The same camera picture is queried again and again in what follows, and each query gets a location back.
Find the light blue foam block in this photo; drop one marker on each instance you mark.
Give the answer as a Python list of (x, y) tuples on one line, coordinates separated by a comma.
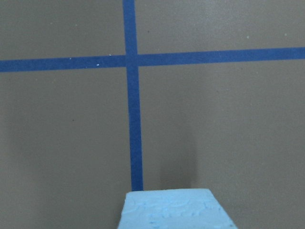
[(187, 208)]

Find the blue tape line crosswise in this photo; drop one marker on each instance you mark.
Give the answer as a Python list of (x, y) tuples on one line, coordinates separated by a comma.
[(160, 59)]

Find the blue tape line lengthwise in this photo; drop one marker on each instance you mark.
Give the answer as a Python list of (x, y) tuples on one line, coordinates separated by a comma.
[(133, 90)]

